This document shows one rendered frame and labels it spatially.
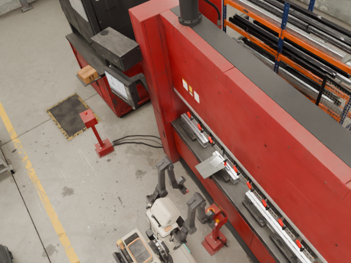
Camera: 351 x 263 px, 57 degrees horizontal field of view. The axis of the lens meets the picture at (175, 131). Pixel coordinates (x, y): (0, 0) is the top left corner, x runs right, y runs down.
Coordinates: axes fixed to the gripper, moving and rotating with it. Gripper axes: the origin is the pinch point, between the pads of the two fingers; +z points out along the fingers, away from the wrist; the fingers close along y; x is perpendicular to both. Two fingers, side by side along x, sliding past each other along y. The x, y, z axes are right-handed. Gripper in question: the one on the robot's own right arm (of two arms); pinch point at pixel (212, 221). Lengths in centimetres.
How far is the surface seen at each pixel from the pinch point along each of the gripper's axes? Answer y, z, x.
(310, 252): -73, -9, -44
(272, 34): 153, 97, -209
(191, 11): 97, -98, -120
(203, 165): 53, 14, -28
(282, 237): -48, 20, -34
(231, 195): 13.5, 26.6, -25.5
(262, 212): -20.9, 21.5, -36.5
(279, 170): -28, -58, -73
